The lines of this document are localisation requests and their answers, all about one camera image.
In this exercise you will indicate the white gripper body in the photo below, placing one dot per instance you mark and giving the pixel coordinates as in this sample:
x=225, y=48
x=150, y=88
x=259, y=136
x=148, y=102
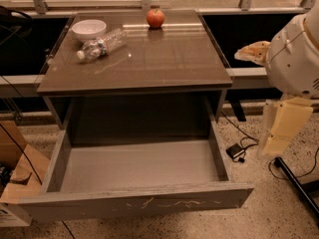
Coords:
x=292, y=62

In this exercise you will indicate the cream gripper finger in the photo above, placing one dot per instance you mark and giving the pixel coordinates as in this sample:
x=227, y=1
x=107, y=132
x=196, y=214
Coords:
x=255, y=53
x=282, y=121

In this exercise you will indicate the clear plastic water bottle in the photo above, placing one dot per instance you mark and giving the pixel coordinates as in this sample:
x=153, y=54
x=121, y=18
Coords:
x=103, y=45

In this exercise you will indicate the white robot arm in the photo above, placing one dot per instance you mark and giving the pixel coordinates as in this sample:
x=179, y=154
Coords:
x=291, y=61

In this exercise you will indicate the grey cabinet with glossy top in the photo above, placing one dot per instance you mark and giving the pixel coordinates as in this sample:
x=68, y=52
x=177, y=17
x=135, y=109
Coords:
x=181, y=56

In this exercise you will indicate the grey open top drawer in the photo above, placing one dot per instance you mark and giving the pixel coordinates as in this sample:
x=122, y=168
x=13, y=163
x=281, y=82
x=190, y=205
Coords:
x=136, y=156

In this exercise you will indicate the black metal stand leg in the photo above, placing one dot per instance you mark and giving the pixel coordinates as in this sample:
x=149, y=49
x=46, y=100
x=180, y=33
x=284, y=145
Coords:
x=303, y=190

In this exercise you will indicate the black power adapter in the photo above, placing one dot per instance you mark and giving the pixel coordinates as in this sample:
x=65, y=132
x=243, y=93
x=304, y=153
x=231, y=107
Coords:
x=235, y=151

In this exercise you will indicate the red apple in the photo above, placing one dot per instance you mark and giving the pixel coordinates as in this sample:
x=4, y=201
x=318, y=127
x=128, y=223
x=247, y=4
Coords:
x=155, y=18

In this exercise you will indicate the white ceramic bowl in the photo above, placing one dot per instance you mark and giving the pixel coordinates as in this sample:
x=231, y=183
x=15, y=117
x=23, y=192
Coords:
x=89, y=29

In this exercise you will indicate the black bag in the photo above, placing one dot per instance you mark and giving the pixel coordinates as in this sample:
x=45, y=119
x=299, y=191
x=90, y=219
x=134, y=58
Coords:
x=17, y=21

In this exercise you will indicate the brown cardboard box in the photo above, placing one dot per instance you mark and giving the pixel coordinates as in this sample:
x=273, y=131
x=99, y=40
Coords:
x=23, y=169

